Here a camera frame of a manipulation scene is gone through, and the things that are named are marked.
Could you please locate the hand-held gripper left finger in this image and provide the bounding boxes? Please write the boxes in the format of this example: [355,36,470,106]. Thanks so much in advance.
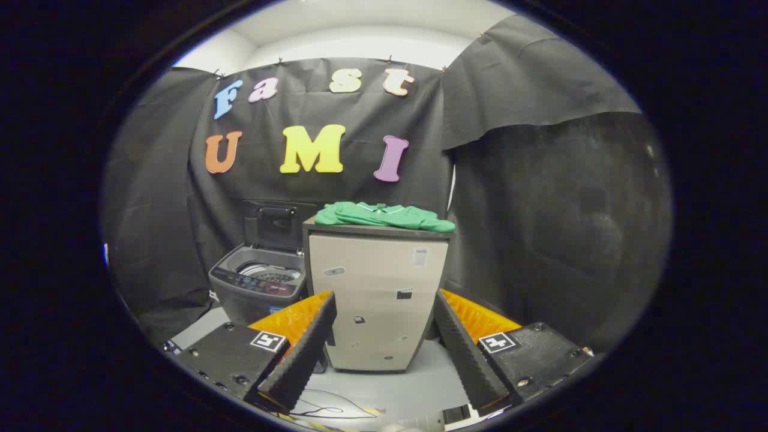
[174,290,338,415]

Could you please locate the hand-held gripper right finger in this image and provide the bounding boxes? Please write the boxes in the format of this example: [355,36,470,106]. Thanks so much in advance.
[433,288,595,412]

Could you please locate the grey washing machine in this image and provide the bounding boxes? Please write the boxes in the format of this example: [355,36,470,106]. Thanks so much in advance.
[208,244,308,328]

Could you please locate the dark washing machine lid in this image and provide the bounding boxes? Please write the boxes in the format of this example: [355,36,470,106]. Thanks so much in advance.
[243,201,317,253]

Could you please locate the green shirt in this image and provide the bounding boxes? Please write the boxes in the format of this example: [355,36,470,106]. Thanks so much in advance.
[314,201,457,233]

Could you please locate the beige cabinet with dark top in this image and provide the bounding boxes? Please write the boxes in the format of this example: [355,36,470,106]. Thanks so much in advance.
[302,216,455,374]

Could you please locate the black backdrop cloth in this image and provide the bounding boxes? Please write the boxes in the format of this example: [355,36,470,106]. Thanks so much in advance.
[101,15,673,355]

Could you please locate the thin black floor cables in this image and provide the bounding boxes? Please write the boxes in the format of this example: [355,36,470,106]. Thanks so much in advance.
[291,389,385,419]

